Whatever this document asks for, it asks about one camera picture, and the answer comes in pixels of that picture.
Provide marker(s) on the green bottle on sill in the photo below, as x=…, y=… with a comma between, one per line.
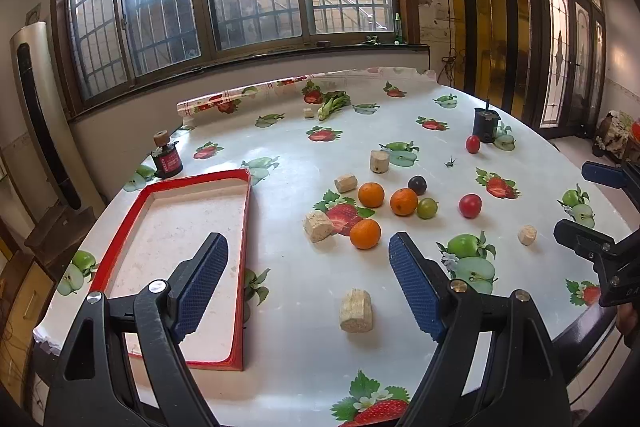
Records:
x=398, y=32

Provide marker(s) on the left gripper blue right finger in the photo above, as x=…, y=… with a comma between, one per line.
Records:
x=423, y=284

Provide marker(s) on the cork cylinder with hole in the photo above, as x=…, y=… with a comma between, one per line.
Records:
x=379, y=161

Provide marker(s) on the wooden low cabinet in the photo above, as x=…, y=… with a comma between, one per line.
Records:
x=25, y=292

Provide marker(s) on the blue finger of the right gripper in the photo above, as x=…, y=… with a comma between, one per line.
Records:
x=585, y=242
x=604, y=175

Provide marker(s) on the wooden stool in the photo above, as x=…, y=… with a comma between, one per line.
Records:
x=60, y=229

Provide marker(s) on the dark purple plum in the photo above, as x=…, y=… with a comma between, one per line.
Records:
x=418, y=185

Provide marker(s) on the standing air conditioner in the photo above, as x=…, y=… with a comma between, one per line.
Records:
x=46, y=122

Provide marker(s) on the person's right hand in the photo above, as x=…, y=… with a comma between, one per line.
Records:
x=627, y=323

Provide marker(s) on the small green insect toy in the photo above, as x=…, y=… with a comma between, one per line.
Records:
x=450, y=162

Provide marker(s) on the green leafy vegetable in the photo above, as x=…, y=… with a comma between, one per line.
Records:
x=332, y=102

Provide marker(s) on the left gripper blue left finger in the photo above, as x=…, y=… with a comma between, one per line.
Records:
x=192, y=285

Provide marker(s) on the red rimmed white tray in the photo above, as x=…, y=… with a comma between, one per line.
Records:
x=166, y=224

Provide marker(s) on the red tomato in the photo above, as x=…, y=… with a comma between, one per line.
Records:
x=470, y=206
x=473, y=144

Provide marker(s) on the orange fruit front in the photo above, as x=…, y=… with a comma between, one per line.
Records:
x=365, y=234

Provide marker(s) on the cork block front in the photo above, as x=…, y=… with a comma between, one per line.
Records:
x=356, y=313

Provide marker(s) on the orange fruit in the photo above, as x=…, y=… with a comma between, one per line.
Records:
x=403, y=202
x=371, y=195
x=365, y=234

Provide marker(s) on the fruit print tablecloth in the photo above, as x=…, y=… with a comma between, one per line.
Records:
x=308, y=179

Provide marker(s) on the ornate glass door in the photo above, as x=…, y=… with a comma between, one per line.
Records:
x=565, y=67

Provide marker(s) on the green grape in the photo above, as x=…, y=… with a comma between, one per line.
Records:
x=427, y=208

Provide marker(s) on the black motor with cork wheel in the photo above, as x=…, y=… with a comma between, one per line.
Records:
x=165, y=156

